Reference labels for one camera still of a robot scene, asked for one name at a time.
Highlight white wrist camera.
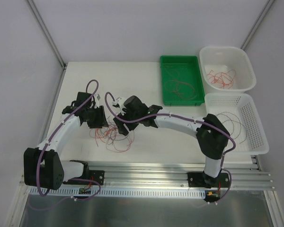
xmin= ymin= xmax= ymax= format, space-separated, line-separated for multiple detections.
xmin=91 ymin=94 xmax=101 ymax=108
xmin=112 ymin=97 xmax=126 ymax=115

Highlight red orange wires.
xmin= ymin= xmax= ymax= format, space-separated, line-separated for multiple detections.
xmin=89 ymin=115 xmax=135 ymax=153

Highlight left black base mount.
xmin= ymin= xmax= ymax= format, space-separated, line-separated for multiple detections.
xmin=63 ymin=170 xmax=105 ymax=186

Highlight aluminium rail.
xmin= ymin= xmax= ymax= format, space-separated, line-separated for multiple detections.
xmin=18 ymin=162 xmax=275 ymax=191

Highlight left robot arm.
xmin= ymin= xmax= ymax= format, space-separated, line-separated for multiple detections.
xmin=24 ymin=92 xmax=108 ymax=190

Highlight thin black wire in basket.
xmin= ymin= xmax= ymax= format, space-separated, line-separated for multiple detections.
xmin=216 ymin=111 xmax=248 ymax=144

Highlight white plastic tub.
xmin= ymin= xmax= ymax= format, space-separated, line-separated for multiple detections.
xmin=199 ymin=46 xmax=257 ymax=93

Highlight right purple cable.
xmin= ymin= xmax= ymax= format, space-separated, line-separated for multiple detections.
xmin=104 ymin=91 xmax=237 ymax=206

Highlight left aluminium corner post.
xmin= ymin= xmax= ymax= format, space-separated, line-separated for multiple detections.
xmin=25 ymin=0 xmax=66 ymax=69

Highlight white perforated basket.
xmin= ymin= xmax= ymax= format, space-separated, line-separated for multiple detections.
xmin=204 ymin=93 xmax=269 ymax=155

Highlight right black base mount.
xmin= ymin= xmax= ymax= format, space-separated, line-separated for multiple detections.
xmin=187 ymin=172 xmax=230 ymax=189

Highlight white slotted cable duct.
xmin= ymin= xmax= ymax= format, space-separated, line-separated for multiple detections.
xmin=29 ymin=186 xmax=206 ymax=199

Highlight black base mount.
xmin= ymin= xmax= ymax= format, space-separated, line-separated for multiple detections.
xmin=63 ymin=170 xmax=105 ymax=186
xmin=187 ymin=172 xmax=230 ymax=189

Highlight right aluminium corner post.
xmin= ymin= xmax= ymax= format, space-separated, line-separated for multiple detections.
xmin=240 ymin=0 xmax=276 ymax=51

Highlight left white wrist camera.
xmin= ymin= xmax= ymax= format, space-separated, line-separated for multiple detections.
xmin=91 ymin=94 xmax=101 ymax=108

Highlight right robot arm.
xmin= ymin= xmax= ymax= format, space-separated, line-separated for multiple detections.
xmin=112 ymin=96 xmax=230 ymax=188

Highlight red wire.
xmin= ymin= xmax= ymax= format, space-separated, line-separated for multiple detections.
xmin=163 ymin=62 xmax=197 ymax=100

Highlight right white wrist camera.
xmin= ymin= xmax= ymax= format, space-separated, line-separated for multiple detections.
xmin=112 ymin=97 xmax=126 ymax=115

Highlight green plastic tray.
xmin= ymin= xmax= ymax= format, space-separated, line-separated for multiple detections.
xmin=160 ymin=55 xmax=205 ymax=106

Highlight aluminium corner post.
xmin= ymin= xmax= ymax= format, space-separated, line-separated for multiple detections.
xmin=25 ymin=0 xmax=66 ymax=69
xmin=240 ymin=0 xmax=276 ymax=51

